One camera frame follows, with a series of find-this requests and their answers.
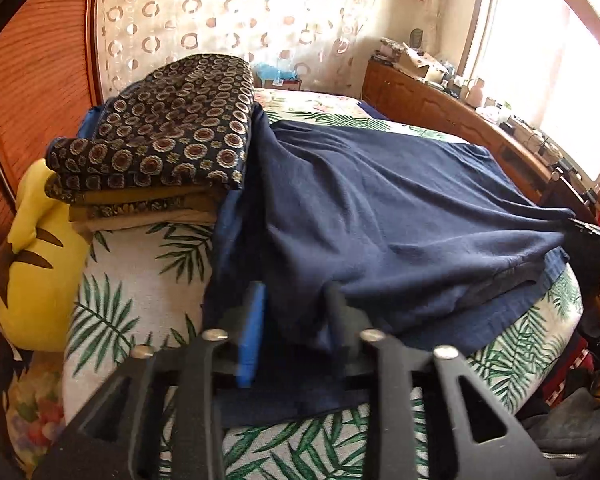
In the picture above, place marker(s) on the navy printed t-shirt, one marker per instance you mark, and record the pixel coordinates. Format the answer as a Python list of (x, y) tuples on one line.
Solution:
[(380, 210)]

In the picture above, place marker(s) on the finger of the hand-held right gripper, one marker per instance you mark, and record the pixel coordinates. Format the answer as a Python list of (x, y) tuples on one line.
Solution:
[(587, 237)]

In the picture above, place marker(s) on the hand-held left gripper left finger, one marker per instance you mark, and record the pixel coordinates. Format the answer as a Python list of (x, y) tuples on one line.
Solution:
[(252, 340)]

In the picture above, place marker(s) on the floral quilt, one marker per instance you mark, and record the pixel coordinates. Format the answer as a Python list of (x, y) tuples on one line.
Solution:
[(320, 102)]

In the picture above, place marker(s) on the yellow plush toy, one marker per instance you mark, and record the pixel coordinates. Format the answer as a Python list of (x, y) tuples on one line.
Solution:
[(35, 260)]

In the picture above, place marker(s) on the folded mustard cloth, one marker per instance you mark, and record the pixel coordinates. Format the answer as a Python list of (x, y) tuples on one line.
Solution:
[(145, 210)]

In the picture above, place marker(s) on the pink bottle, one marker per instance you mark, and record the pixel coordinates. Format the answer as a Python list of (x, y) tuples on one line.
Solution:
[(477, 92)]

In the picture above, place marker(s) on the cardboard box with blue bags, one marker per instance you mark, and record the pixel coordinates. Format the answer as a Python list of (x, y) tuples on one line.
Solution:
[(277, 77)]

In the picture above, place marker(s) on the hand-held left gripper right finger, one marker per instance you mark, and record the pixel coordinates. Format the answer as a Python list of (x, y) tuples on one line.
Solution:
[(341, 330)]

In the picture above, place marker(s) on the small grey fan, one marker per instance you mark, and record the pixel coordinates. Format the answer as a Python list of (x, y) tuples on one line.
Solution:
[(416, 38)]

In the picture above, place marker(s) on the sheer circle-patterned curtain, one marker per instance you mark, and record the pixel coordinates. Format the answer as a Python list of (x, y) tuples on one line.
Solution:
[(230, 15)]

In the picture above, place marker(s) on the colourful floral pillow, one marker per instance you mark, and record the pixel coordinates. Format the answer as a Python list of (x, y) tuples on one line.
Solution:
[(32, 410)]

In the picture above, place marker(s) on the low wooden cabinet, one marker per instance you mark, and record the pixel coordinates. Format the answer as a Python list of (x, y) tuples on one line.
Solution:
[(455, 105)]

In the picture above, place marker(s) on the open cardboard box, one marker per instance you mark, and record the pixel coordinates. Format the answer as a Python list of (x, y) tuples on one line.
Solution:
[(422, 62)]

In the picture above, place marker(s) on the wooden slatted wardrobe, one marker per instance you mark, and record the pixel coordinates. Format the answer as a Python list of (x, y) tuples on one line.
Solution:
[(30, 85)]

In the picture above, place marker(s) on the dark circle-patterned folded cloth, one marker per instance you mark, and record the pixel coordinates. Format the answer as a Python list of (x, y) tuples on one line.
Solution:
[(180, 120)]

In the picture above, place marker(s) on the window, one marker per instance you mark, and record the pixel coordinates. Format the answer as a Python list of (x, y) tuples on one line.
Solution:
[(545, 60)]

